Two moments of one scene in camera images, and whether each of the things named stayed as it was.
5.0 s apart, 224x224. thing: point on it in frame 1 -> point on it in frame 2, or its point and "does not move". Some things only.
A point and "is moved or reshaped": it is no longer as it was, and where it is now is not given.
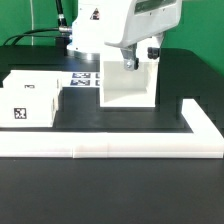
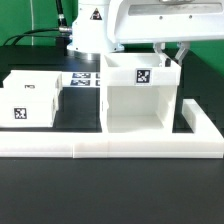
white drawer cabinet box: (126, 88) is moved or reshaped
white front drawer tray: (28, 107) does not move
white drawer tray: (35, 80) does not move
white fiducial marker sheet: (81, 79) does not move
